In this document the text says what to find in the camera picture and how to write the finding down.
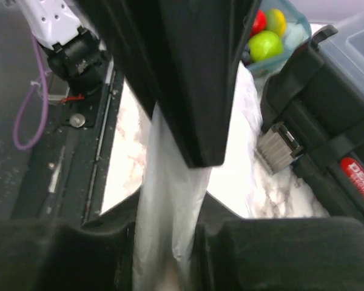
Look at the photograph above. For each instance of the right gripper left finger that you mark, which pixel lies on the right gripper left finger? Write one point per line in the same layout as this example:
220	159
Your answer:
135	33

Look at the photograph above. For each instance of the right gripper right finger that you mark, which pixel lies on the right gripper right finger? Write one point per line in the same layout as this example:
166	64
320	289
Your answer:
206	39

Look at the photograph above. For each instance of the fake blackberry cluster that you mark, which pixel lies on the fake blackberry cluster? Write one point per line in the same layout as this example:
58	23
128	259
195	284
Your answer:
245	56

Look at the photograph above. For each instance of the red fake peach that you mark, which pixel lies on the red fake peach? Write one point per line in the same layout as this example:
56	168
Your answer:
259	23

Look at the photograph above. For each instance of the white plastic bag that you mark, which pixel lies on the white plastic bag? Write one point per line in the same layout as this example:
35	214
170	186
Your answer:
172	194

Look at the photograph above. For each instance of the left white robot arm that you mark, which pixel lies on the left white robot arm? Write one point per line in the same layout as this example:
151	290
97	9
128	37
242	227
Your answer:
73	51

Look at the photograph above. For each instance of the yellow green fake apple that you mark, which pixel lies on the yellow green fake apple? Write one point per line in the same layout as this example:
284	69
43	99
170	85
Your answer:
275	21

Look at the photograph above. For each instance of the teal plastic fruit bowl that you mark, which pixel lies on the teal plastic fruit bowl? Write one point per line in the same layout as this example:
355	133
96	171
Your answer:
293	16

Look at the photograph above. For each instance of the black plastic toolbox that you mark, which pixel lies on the black plastic toolbox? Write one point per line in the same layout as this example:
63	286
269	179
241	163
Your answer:
313	117

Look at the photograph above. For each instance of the black metal base rail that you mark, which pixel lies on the black metal base rail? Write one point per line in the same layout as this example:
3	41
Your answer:
67	170

